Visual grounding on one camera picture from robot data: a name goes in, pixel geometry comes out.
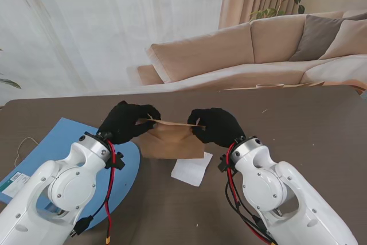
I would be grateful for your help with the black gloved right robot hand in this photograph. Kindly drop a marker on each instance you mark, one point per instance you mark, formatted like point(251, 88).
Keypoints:
point(218, 127)

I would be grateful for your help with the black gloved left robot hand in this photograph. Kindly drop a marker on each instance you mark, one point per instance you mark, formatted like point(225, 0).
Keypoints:
point(123, 124)

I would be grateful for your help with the brown kraft paper envelope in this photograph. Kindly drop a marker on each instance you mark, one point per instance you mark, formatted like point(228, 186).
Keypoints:
point(169, 141)

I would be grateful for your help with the blue plastic file folder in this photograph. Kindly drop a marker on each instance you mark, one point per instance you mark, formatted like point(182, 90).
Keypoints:
point(126, 176)

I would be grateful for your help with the white lined letter paper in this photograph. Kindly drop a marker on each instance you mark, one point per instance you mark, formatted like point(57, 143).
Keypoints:
point(189, 171)

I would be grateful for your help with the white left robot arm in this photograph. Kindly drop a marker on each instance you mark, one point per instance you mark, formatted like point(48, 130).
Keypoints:
point(57, 187)

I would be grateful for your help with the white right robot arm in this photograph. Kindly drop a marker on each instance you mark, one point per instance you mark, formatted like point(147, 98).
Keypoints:
point(275, 187)

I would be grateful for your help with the beige fabric sofa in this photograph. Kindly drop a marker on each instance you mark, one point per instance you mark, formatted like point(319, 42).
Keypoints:
point(200, 55)

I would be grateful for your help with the brown cardboard sheet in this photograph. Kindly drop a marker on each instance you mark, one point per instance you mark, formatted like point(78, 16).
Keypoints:
point(301, 84)

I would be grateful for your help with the white sheer curtain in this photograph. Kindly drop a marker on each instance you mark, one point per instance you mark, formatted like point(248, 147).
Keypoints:
point(100, 27)

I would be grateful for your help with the dark green plant leaf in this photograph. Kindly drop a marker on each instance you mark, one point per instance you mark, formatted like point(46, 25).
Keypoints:
point(11, 83)

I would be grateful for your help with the grey sofa cushion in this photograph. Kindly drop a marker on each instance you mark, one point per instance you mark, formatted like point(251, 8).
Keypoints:
point(316, 37)

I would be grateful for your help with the beige sofa cushion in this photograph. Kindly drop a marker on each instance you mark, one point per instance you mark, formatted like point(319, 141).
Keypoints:
point(348, 39)

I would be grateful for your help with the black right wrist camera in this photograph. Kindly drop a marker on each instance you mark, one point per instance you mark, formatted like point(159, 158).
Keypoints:
point(224, 164)

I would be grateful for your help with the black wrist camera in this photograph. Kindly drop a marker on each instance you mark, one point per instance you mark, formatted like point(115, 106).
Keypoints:
point(224, 164)
point(116, 163)

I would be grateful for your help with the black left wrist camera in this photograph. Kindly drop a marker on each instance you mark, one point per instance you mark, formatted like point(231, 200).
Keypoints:
point(116, 163)

